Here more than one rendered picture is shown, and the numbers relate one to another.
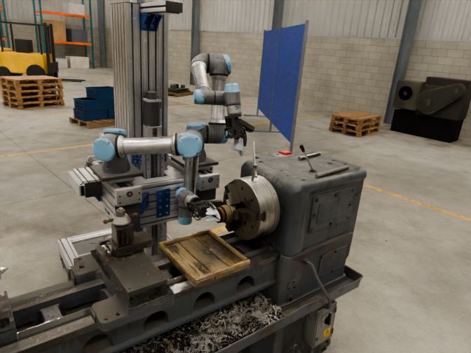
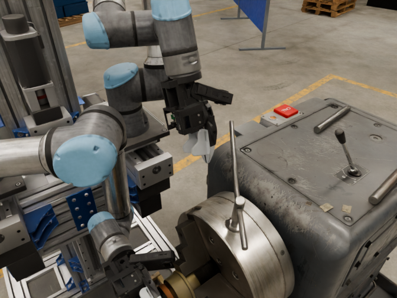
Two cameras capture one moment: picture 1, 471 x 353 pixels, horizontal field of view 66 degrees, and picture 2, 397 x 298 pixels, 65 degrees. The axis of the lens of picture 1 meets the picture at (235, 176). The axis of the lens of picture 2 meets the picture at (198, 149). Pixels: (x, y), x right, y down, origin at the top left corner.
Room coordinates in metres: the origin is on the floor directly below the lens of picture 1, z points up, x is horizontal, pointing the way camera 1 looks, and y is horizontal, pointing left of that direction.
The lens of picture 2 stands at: (1.22, -0.02, 1.79)
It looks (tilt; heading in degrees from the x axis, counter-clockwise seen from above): 37 degrees down; 1
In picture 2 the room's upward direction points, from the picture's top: straight up
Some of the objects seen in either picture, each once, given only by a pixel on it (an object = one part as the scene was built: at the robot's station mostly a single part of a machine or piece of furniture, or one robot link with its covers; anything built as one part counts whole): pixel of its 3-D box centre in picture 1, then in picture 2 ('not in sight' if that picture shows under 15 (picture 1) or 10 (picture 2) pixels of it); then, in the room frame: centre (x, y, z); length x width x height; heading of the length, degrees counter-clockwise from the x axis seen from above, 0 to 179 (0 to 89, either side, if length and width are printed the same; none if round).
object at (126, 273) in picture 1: (127, 263); not in sight; (1.32, 0.43, 0.95); 0.43 x 0.17 x 0.05; 38
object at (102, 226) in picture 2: (185, 197); (106, 232); (1.77, 0.26, 1.08); 0.11 x 0.08 x 0.09; 37
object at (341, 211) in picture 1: (300, 195); (315, 193); (1.96, -0.38, 1.06); 0.59 x 0.48 x 0.39; 128
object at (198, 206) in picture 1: (199, 208); (128, 275); (1.64, 0.17, 1.08); 0.12 x 0.09 x 0.08; 37
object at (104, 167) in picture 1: (115, 160); not in sight; (1.89, 0.66, 1.21); 0.15 x 0.15 x 0.10
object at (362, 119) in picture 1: (355, 122); (330, 0); (9.37, -2.99, 0.22); 1.25 x 0.86 x 0.44; 138
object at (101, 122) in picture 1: (102, 105); (57, 2); (8.19, 3.12, 0.39); 1.20 x 0.80 x 0.79; 143
